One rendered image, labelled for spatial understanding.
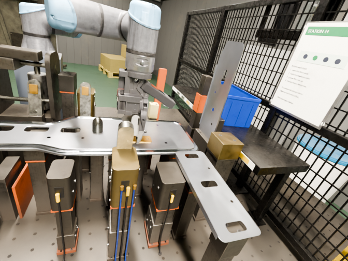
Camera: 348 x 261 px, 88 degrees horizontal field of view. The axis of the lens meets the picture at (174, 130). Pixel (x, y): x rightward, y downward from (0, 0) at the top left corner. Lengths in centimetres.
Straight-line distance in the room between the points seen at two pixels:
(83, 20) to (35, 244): 63
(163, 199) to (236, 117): 47
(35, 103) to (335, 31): 98
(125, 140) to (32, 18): 89
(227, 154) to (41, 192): 60
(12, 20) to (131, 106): 567
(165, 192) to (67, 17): 47
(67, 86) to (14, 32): 535
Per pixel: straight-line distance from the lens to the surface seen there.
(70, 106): 81
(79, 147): 56
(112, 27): 55
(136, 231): 73
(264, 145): 75
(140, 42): 48
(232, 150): 60
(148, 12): 48
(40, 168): 67
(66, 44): 695
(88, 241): 72
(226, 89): 63
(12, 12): 608
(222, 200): 47
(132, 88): 52
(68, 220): 60
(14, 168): 76
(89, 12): 53
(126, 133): 43
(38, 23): 121
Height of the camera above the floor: 131
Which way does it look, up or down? 26 degrees down
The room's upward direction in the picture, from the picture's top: 13 degrees clockwise
